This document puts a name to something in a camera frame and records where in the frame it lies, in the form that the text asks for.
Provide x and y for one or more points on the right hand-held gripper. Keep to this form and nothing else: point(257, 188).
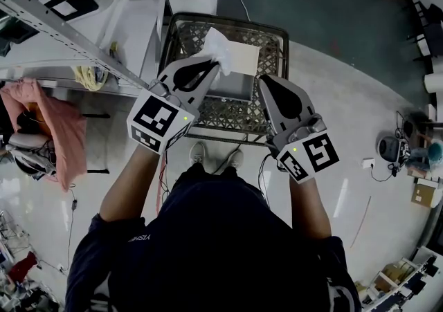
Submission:
point(308, 155)

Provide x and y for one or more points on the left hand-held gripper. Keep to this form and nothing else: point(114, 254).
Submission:
point(159, 120)

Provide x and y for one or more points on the white cloth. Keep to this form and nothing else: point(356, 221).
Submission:
point(219, 49)

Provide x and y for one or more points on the dark wire mesh basket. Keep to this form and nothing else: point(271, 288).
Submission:
point(266, 37)

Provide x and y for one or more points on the person's right forearm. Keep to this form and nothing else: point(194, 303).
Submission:
point(308, 207)

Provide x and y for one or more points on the person's left forearm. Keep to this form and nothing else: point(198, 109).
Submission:
point(128, 189)

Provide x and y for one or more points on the grey box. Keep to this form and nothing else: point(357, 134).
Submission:
point(232, 87)

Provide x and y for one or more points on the flat white box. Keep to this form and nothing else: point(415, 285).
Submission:
point(245, 58)

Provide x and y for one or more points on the small cardboard box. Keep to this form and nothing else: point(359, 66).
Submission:
point(424, 194)

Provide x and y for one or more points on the person's right white shoe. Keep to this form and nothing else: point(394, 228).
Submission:
point(236, 158)

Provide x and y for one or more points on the person's white shoe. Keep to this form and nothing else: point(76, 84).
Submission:
point(198, 156)
point(236, 158)

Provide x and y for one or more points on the person's left white shoe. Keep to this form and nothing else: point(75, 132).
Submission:
point(198, 156)

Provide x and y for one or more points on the white power strip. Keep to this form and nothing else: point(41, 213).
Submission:
point(368, 163)

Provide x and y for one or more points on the round grey device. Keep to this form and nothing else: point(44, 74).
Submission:
point(389, 147)

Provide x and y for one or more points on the thin long stick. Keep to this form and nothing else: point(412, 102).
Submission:
point(360, 222)

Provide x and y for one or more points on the pink cloth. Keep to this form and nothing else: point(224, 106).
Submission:
point(59, 124)

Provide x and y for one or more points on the white and black appliance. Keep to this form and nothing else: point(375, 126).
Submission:
point(71, 2)

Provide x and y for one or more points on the white paper roll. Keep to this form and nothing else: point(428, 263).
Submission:
point(434, 82)

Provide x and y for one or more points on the white metal shelf rack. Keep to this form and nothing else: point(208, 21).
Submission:
point(52, 16)

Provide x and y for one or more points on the person's navy shirt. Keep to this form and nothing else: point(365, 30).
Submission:
point(207, 252)

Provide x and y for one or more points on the red cloth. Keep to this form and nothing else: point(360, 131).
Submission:
point(22, 267)

